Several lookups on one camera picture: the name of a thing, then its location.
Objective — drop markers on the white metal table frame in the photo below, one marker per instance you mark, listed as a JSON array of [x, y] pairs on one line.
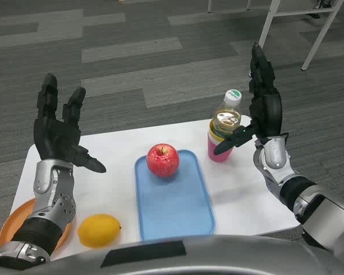
[[318, 37]]

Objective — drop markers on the red apple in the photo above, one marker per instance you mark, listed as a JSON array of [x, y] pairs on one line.
[[162, 160]]

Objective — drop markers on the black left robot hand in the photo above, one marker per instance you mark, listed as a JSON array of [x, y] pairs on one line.
[[56, 137]]

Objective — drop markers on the yellow lemon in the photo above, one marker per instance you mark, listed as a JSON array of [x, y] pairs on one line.
[[99, 230]]

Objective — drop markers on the blue plastic tray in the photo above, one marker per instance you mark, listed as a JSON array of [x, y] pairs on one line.
[[175, 209]]

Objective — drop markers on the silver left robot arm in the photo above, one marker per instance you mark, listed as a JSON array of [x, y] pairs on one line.
[[50, 200]]

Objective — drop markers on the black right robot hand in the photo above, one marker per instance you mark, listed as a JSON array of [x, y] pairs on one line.
[[268, 111]]

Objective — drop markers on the clear bottle with white cap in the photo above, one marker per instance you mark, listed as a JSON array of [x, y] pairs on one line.
[[228, 117]]

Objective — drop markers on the pink plastic cup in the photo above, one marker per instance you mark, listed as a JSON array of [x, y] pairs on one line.
[[219, 154]]

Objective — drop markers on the white plastic cup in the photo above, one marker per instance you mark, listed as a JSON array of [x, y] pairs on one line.
[[213, 140]]

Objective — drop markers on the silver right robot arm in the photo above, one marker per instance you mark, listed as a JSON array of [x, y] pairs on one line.
[[318, 206]]

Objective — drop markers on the orange plate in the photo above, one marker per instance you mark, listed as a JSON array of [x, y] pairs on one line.
[[14, 220]]

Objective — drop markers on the yellow plastic cup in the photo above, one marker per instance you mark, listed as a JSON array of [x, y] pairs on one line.
[[211, 129]]

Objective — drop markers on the silver robot chest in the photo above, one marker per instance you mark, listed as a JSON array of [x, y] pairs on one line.
[[218, 255]]

